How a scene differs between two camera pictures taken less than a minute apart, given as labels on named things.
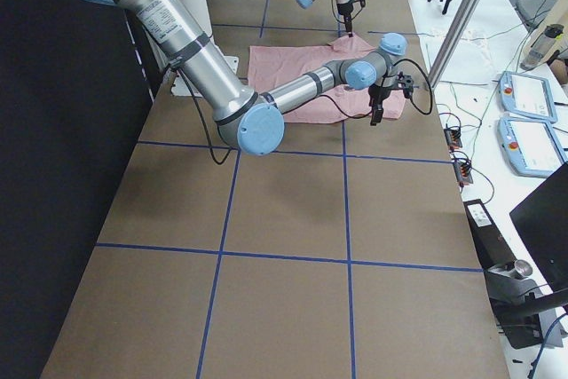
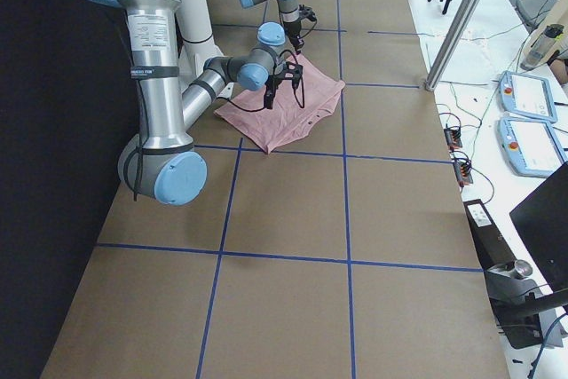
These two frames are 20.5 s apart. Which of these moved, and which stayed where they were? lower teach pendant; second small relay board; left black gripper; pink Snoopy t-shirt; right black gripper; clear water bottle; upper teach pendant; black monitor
Moved: right black gripper; left black gripper; pink Snoopy t-shirt
Stayed: second small relay board; clear water bottle; black monitor; upper teach pendant; lower teach pendant
